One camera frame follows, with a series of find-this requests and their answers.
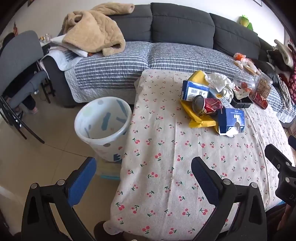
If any black plastic tray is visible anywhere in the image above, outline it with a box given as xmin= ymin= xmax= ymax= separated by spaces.
xmin=231 ymin=95 xmax=253 ymax=109

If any blue tissue box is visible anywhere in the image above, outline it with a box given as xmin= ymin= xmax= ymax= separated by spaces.
xmin=217 ymin=108 xmax=246 ymax=137

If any yellow snack packet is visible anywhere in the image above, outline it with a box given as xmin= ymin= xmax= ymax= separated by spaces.
xmin=189 ymin=70 xmax=210 ymax=84
xmin=181 ymin=100 xmax=219 ymax=129

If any white wrapper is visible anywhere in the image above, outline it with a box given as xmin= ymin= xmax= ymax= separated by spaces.
xmin=205 ymin=72 xmax=234 ymax=102

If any grey striped quilt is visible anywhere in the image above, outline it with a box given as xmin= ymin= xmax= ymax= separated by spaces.
xmin=40 ymin=41 xmax=296 ymax=123

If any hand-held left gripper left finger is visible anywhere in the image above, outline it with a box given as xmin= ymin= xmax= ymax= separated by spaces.
xmin=21 ymin=157 xmax=97 ymax=241

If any white pillow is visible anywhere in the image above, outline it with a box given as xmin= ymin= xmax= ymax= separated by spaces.
xmin=50 ymin=35 xmax=91 ymax=57

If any red drink can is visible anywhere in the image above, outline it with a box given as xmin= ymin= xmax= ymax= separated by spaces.
xmin=192 ymin=95 xmax=223 ymax=115

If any white patterned trash bin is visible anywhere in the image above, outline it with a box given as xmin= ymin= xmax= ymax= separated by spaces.
xmin=74 ymin=97 xmax=133 ymax=163

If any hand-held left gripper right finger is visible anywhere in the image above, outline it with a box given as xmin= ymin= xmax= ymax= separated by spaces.
xmin=191 ymin=157 xmax=269 ymax=241

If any beige fleece blanket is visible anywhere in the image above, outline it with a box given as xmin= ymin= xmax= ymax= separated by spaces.
xmin=62 ymin=2 xmax=135 ymax=57

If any small side table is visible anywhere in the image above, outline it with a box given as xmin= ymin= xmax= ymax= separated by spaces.
xmin=38 ymin=39 xmax=57 ymax=104

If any blue box with white label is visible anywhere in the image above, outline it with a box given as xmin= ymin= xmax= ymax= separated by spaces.
xmin=181 ymin=80 xmax=211 ymax=102

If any pile of clothes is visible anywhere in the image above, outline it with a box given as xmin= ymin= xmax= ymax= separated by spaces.
xmin=266 ymin=39 xmax=296 ymax=109

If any grey office chair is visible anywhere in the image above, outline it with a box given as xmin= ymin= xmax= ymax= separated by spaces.
xmin=0 ymin=30 xmax=56 ymax=144

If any green plush toy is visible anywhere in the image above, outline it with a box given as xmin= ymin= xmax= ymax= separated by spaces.
xmin=239 ymin=15 xmax=254 ymax=30

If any orange white packet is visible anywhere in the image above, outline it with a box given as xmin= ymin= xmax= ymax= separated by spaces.
xmin=233 ymin=53 xmax=249 ymax=62

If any dark grey sofa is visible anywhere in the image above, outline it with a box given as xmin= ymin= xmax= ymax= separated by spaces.
xmin=44 ymin=2 xmax=296 ymax=109

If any cherry print tablecloth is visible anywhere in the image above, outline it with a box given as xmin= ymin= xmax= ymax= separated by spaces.
xmin=103 ymin=69 xmax=295 ymax=237

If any glass jar with snacks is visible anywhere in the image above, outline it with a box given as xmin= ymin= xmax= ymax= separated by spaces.
xmin=255 ymin=73 xmax=274 ymax=95

